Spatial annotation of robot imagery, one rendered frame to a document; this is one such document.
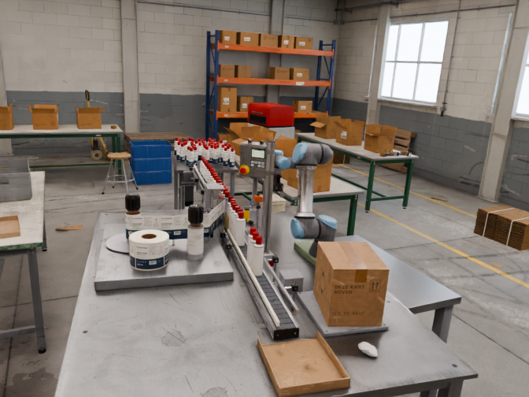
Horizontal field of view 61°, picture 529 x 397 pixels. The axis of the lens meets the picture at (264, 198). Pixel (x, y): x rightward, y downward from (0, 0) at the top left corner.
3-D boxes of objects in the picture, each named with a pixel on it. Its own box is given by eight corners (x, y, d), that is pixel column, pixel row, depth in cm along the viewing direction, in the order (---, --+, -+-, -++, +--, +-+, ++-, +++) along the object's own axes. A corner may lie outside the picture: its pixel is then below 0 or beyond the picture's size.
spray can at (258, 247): (250, 272, 231) (253, 235, 225) (260, 272, 233) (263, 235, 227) (253, 276, 226) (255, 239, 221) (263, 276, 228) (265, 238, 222)
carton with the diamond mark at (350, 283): (312, 292, 220) (317, 241, 213) (360, 292, 223) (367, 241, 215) (327, 327, 192) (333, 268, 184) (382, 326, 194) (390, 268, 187)
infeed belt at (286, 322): (212, 211, 335) (212, 205, 334) (223, 210, 338) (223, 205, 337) (276, 338, 184) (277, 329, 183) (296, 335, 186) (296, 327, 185)
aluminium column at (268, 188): (260, 251, 271) (265, 140, 251) (267, 250, 272) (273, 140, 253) (261, 254, 266) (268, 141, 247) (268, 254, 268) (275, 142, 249)
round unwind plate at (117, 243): (107, 235, 270) (107, 233, 269) (160, 232, 278) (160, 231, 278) (104, 255, 241) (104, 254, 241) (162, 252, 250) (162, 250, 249)
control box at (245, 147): (245, 172, 268) (246, 140, 262) (271, 176, 262) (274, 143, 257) (238, 176, 258) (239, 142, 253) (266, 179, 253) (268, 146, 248)
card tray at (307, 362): (257, 346, 180) (257, 337, 179) (317, 339, 187) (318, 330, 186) (279, 398, 152) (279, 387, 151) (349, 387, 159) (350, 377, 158)
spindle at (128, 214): (126, 239, 262) (123, 191, 254) (142, 238, 265) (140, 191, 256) (125, 244, 254) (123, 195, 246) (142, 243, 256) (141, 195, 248)
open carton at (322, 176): (276, 185, 442) (279, 147, 431) (318, 180, 467) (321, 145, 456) (298, 195, 410) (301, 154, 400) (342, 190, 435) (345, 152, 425)
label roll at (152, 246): (125, 270, 226) (124, 243, 222) (134, 254, 246) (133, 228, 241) (166, 270, 228) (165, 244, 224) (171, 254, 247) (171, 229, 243)
